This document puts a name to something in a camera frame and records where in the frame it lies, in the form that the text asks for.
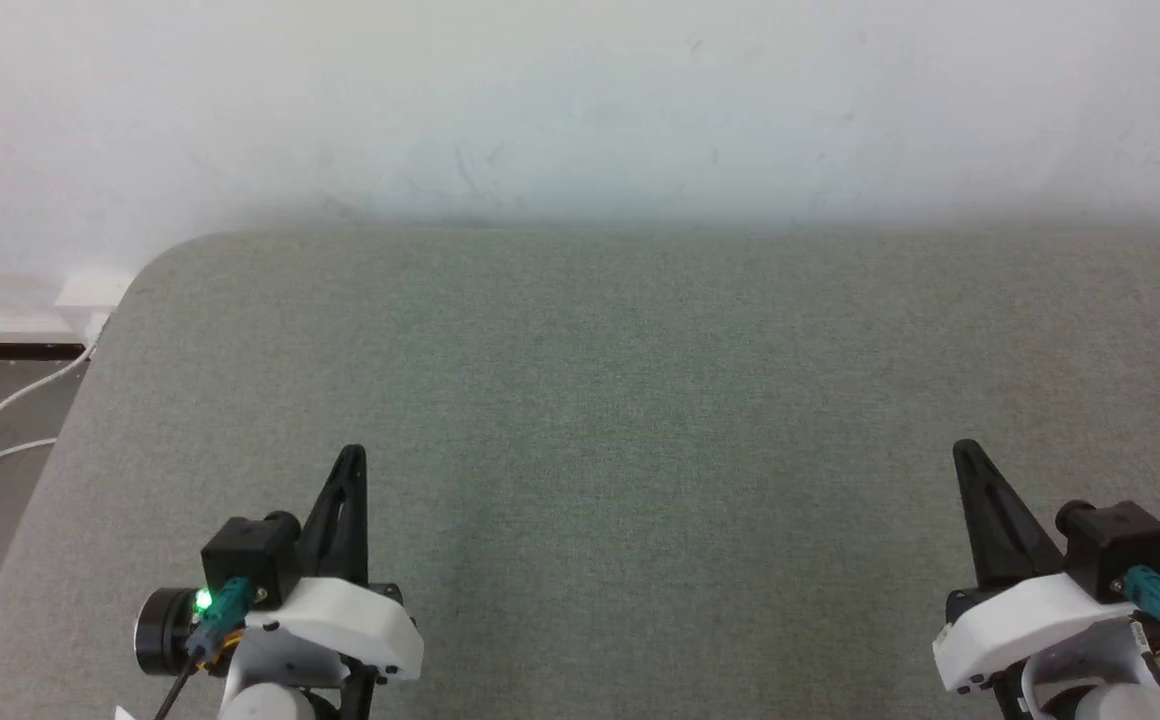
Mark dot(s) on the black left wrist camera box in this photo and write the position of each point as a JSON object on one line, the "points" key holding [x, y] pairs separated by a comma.
{"points": [[250, 550]]}

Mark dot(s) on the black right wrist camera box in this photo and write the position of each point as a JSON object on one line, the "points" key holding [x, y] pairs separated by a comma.
{"points": [[1120, 545]]}

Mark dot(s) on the grey-green fabric sofa cushion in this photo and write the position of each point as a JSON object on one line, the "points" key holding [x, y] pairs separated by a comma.
{"points": [[590, 400]]}

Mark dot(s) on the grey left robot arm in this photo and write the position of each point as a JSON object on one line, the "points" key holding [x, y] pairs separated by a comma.
{"points": [[270, 702]]}

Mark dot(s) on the teal left camera connector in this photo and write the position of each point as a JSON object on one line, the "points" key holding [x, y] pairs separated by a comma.
{"points": [[225, 610]]}

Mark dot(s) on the white wall socket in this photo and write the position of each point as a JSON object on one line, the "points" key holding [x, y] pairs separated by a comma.
{"points": [[90, 295]]}

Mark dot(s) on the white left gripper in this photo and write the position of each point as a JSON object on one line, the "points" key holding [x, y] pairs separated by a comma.
{"points": [[340, 625]]}

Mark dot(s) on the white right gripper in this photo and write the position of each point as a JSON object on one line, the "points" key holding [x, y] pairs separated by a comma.
{"points": [[1020, 625]]}

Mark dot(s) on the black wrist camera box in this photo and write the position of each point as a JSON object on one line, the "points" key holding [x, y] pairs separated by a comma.
{"points": [[250, 550], [1120, 545]]}

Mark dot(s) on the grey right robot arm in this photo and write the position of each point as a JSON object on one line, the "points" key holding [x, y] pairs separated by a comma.
{"points": [[1110, 700]]}

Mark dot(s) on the black baseboard strip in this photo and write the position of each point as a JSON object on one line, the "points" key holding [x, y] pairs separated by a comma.
{"points": [[10, 351]]}

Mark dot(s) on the black round left wrist motor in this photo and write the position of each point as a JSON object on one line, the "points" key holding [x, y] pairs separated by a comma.
{"points": [[162, 630]]}

